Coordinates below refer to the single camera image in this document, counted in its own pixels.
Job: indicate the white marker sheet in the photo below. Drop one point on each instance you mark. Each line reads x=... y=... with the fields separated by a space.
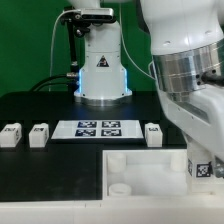
x=97 y=129

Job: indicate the white square tabletop tray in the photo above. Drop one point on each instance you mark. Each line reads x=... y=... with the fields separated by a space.
x=147 y=173

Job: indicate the white L-shaped fence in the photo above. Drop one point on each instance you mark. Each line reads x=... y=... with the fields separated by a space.
x=192 y=209

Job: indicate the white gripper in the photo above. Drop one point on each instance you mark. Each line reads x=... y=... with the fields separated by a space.
x=201 y=118

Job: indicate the black camera on stand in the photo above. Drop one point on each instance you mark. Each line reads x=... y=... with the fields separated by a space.
x=78 y=22

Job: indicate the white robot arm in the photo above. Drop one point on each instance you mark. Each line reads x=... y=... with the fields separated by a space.
x=187 y=48

